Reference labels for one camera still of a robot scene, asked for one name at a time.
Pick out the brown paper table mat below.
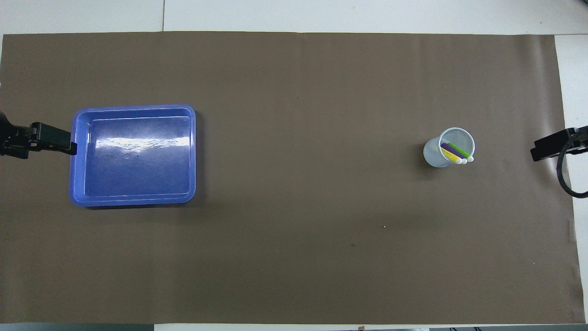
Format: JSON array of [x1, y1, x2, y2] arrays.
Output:
[[0, 31, 586, 325]]

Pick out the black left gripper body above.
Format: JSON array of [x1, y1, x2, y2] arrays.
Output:
[[0, 110, 33, 160]]

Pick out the blue plastic tray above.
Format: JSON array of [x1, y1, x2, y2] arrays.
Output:
[[69, 104, 197, 207]]

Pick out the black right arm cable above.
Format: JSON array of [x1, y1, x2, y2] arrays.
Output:
[[556, 126, 588, 199]]

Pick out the clear plastic cup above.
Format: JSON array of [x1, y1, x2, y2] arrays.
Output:
[[424, 127, 475, 168]]

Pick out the green marker pen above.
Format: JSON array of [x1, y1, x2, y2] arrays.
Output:
[[448, 143, 474, 162]]

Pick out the purple marker pen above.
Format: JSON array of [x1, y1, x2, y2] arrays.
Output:
[[441, 143, 468, 165]]

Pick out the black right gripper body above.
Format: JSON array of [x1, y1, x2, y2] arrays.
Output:
[[570, 125, 588, 152]]

